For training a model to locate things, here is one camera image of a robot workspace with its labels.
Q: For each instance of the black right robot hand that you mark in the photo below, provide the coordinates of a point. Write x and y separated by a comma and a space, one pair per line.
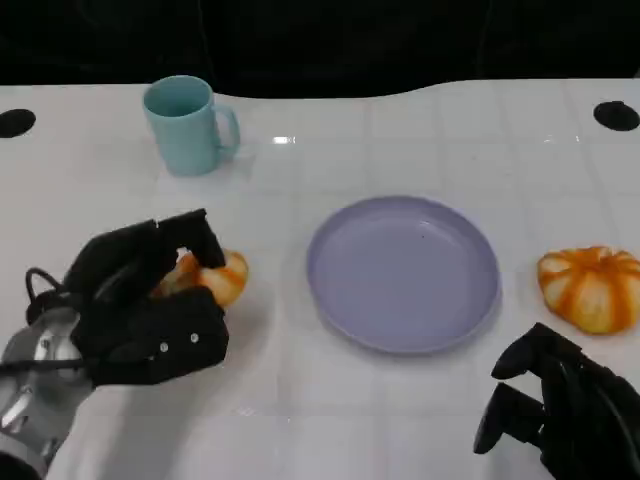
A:
590, 420

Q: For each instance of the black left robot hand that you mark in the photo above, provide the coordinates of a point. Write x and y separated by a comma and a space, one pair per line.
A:
150, 340

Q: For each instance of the pale green mug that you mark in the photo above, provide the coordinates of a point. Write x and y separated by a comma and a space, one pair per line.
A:
182, 142

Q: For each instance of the orange and white bread roll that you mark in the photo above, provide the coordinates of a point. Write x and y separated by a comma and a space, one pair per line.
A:
590, 290
227, 280

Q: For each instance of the black table grommet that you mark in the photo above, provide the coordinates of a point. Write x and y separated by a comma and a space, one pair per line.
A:
616, 116
16, 123

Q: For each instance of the lilac plate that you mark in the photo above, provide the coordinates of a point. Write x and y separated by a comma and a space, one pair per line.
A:
400, 275

